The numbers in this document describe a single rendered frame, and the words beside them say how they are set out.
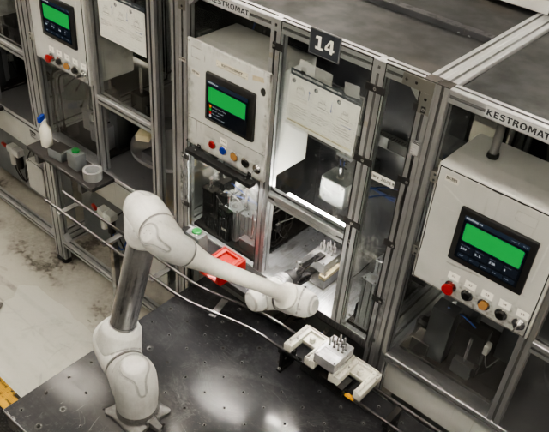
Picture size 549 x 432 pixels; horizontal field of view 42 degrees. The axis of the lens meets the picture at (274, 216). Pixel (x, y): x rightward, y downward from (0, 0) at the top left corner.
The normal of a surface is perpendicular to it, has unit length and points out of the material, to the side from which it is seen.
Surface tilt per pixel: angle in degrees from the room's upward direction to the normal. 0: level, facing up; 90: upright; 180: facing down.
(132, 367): 6
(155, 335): 0
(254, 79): 90
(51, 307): 0
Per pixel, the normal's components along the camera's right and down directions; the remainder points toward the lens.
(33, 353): 0.07, -0.79
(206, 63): -0.66, 0.42
